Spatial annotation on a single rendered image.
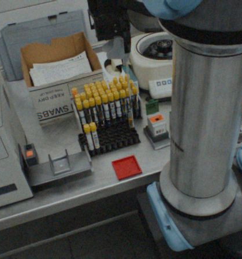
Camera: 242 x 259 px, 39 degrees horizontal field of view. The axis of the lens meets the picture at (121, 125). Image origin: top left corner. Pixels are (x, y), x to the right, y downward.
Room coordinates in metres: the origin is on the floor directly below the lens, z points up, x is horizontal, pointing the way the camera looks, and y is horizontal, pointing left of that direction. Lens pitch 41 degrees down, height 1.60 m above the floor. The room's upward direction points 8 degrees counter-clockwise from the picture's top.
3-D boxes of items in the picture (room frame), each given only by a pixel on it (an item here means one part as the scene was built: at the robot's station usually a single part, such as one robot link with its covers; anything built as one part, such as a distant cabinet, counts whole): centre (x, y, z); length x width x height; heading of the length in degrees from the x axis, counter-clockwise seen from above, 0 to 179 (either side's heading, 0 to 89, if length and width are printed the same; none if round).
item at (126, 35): (0.76, -0.04, 1.21); 0.05 x 0.02 x 0.09; 13
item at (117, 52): (0.76, -0.02, 1.17); 0.06 x 0.03 x 0.09; 103
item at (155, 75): (1.06, -0.19, 0.94); 0.30 x 0.24 x 0.12; 3
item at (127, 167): (0.64, 0.00, 0.88); 0.07 x 0.07 x 0.01; 12
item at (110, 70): (1.07, -0.01, 0.92); 0.24 x 0.12 x 0.10; 12
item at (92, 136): (0.76, 0.04, 0.93); 0.17 x 0.09 x 0.11; 102
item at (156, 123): (0.75, -0.10, 0.92); 0.05 x 0.04 x 0.06; 14
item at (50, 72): (1.05, 0.18, 0.95); 0.29 x 0.25 x 0.15; 12
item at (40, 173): (0.64, 0.20, 0.92); 0.21 x 0.07 x 0.05; 102
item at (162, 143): (0.75, -0.10, 0.89); 0.09 x 0.05 x 0.04; 14
